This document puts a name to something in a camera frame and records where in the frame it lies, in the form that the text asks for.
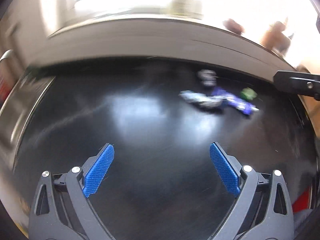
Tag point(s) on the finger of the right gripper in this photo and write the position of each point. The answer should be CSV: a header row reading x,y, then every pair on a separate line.
x,y
300,83

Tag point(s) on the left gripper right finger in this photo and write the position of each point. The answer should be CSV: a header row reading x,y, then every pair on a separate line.
x,y
262,207

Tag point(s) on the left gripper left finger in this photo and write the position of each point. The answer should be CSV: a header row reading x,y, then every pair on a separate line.
x,y
61,208

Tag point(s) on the red object at right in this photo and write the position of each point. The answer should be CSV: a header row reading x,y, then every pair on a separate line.
x,y
304,201

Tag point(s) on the crumpled green packet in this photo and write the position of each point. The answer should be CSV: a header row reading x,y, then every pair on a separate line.
x,y
248,94

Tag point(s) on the purple squeeze tube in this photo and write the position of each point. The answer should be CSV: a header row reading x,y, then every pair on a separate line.
x,y
234,101

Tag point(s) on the silver crumpled wrapper back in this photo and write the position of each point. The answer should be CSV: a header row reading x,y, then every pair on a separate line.
x,y
207,77

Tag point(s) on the stainless steel sink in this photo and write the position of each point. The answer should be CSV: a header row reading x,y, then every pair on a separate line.
x,y
16,113

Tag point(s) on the silver foil wrapper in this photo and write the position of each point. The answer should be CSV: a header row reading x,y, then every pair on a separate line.
x,y
203,100

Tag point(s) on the red dish soap bottle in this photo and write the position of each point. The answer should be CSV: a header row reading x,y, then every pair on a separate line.
x,y
6,82

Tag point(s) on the chrome faucet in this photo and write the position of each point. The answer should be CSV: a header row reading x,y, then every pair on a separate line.
x,y
6,55

